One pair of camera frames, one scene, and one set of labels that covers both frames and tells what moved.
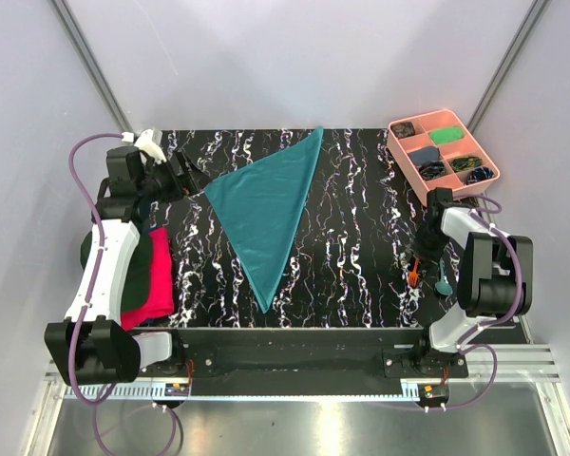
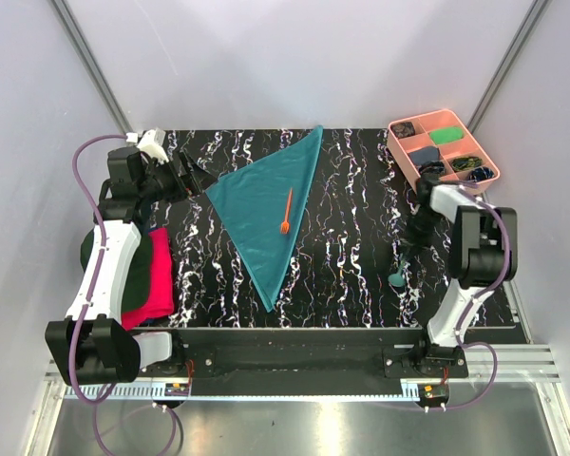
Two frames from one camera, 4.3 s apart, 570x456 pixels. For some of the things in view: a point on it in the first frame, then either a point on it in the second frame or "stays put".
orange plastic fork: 413,275 → 286,226
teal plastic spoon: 443,287 → 398,279
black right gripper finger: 187,165 stays put
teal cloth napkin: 260,205 stays put
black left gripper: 177,185 stays put
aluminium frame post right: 531,21 stays put
